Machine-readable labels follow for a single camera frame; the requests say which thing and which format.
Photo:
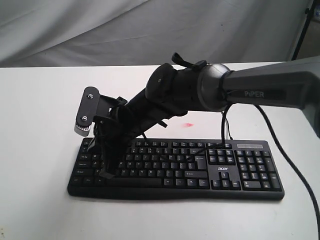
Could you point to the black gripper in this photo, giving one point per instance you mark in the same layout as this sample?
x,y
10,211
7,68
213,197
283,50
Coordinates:
x,y
115,126

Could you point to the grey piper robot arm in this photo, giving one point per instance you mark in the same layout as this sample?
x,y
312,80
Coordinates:
x,y
207,88

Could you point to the black acer keyboard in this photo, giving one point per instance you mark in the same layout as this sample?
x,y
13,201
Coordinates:
x,y
169,169

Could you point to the red mark on table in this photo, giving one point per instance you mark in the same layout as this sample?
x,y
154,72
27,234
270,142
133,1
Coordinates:
x,y
188,125

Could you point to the grey backdrop cloth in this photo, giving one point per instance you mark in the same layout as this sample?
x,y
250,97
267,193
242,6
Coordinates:
x,y
56,33

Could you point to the black tripod stand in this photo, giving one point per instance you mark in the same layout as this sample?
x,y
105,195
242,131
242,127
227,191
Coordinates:
x,y
309,14

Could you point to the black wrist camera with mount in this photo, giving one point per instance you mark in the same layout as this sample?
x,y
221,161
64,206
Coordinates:
x,y
93,108

